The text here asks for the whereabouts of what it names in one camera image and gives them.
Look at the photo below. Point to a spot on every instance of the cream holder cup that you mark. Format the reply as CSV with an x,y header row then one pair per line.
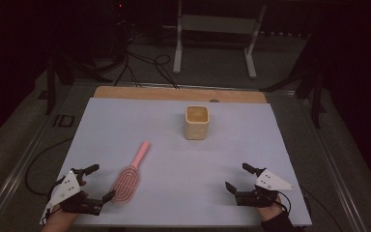
x,y
196,124

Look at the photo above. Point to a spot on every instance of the white metal stand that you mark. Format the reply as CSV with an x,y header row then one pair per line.
x,y
217,24

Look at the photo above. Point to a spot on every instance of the person's left hand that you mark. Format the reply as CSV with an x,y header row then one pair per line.
x,y
61,220

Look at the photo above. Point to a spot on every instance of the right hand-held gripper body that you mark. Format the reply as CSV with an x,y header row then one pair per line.
x,y
270,183

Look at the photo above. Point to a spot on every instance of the white table mat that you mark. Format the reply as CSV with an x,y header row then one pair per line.
x,y
180,180

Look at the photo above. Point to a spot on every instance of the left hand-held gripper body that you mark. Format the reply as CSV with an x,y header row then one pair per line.
x,y
67,190

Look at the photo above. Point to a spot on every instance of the black tripod stand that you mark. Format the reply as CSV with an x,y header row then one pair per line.
x,y
51,87
317,96

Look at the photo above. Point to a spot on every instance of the pink hairbrush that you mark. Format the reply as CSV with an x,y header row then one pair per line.
x,y
127,186

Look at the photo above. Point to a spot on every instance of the person's right hand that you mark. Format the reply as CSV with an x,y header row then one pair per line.
x,y
270,212

